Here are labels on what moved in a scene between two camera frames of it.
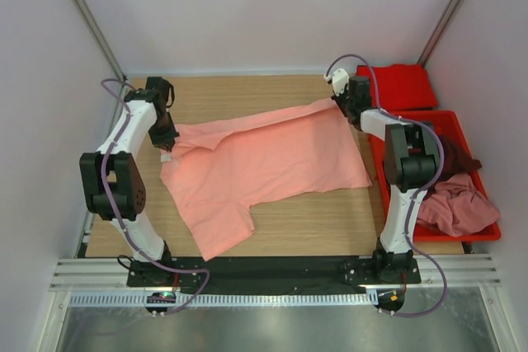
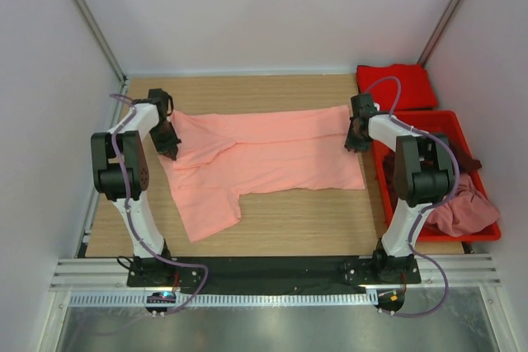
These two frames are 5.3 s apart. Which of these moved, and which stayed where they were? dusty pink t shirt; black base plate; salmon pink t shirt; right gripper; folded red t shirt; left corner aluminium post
Moved: right gripper; salmon pink t shirt
Stayed: dusty pink t shirt; left corner aluminium post; folded red t shirt; black base plate
